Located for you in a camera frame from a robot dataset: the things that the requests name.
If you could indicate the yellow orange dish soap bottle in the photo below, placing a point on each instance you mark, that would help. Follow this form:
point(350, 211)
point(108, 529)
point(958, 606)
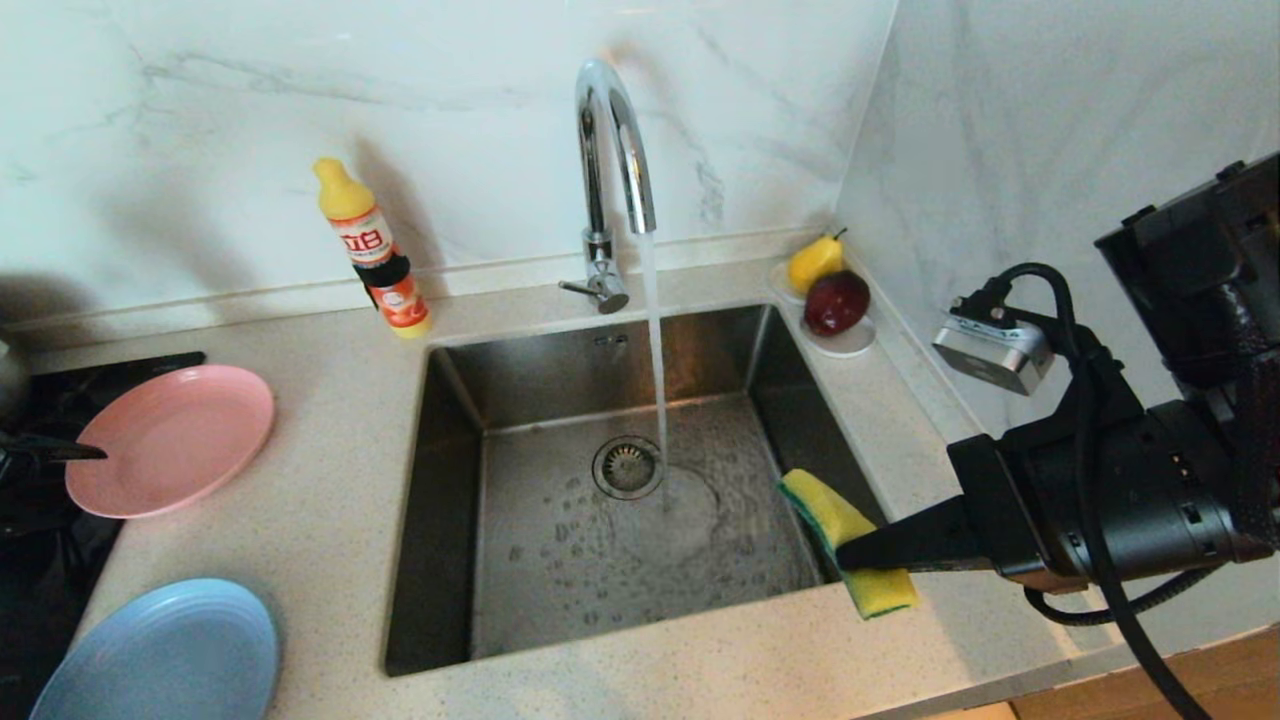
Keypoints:
point(372, 248)

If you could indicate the dark red apple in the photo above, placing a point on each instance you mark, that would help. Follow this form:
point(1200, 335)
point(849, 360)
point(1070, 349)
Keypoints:
point(835, 303)

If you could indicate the small white dish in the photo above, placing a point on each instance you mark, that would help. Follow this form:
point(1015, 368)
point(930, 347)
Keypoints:
point(850, 345)

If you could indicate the metal sink drain strainer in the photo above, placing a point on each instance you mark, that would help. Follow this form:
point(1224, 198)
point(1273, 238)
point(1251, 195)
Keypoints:
point(625, 467)

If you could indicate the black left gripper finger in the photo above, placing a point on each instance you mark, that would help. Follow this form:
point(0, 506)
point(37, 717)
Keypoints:
point(50, 450)

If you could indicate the stainless steel sink basin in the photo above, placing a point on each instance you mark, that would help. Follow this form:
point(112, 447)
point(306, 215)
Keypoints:
point(560, 600)

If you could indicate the light blue plate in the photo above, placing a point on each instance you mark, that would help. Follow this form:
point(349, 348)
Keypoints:
point(160, 660)

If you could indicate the silver kettle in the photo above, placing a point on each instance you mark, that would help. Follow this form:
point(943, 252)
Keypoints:
point(10, 385)

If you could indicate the light wooden cabinet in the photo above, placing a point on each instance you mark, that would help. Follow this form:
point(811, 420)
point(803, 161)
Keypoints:
point(1100, 690)

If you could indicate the yellow green sponge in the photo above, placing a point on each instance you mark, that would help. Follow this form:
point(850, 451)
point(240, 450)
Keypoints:
point(830, 510)

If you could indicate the pink plate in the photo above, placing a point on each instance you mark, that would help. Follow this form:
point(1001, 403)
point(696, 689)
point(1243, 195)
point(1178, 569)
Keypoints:
point(170, 440)

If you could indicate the yellow pear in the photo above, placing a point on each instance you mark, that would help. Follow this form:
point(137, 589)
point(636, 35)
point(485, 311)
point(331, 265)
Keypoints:
point(812, 264)

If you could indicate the black glass cooktop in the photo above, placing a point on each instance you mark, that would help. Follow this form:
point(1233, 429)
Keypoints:
point(40, 620)

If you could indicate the chrome gooseneck faucet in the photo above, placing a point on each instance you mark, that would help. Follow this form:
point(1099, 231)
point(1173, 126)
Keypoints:
point(600, 120)

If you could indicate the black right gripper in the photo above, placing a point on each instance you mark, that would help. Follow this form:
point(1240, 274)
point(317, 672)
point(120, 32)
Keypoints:
point(1160, 490)

